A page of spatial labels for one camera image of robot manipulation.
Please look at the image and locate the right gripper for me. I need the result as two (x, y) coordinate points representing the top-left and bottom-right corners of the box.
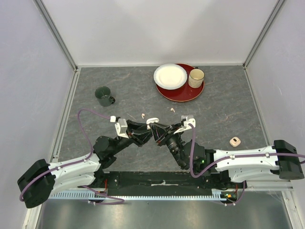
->
(149, 123), (185, 170)

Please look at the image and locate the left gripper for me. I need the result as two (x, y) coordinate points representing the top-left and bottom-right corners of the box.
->
(111, 119), (152, 155)

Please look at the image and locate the beige small charging case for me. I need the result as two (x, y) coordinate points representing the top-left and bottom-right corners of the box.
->
(229, 137), (241, 147)

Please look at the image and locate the white charging case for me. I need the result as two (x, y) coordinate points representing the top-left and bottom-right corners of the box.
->
(146, 117), (160, 125)

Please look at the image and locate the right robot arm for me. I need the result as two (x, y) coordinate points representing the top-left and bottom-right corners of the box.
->
(147, 118), (305, 188)

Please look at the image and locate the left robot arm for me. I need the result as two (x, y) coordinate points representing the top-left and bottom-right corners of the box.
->
(17, 119), (152, 209)

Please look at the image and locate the red round tray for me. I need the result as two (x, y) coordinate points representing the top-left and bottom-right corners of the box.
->
(156, 63), (204, 102)

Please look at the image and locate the dark green mug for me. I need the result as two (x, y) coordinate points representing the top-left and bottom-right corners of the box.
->
(94, 86), (116, 107)

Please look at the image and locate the cream ceramic cup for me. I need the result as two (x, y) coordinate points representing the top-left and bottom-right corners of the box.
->
(188, 68), (204, 88)

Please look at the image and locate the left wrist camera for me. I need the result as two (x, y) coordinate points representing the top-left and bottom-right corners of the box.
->
(115, 118), (129, 138)

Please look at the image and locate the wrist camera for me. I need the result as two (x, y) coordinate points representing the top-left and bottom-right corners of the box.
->
(115, 118), (129, 138)
(174, 115), (196, 134)

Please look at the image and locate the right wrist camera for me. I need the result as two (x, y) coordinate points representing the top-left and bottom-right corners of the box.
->
(174, 115), (196, 134)

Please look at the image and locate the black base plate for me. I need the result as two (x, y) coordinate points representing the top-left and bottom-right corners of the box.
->
(99, 171), (243, 197)

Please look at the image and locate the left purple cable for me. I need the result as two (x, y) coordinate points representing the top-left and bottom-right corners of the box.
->
(19, 109), (125, 205)

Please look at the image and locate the grey cable duct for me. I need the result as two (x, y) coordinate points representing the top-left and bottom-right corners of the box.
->
(49, 189), (227, 201)

